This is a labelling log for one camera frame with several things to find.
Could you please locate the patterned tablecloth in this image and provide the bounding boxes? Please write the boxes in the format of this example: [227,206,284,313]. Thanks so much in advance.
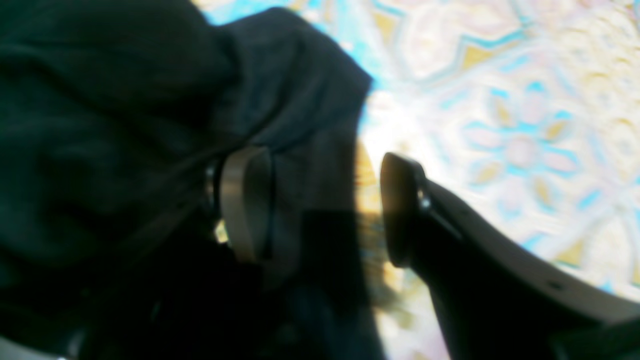
[196,0,639,360]

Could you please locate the black t-shirt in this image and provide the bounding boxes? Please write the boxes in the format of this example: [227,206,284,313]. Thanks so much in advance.
[1,0,384,360]

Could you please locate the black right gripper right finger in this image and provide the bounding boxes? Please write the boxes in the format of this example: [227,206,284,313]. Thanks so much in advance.
[380,152,640,360]

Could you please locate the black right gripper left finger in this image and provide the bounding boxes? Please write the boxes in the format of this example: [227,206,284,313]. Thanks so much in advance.
[205,146,274,264]

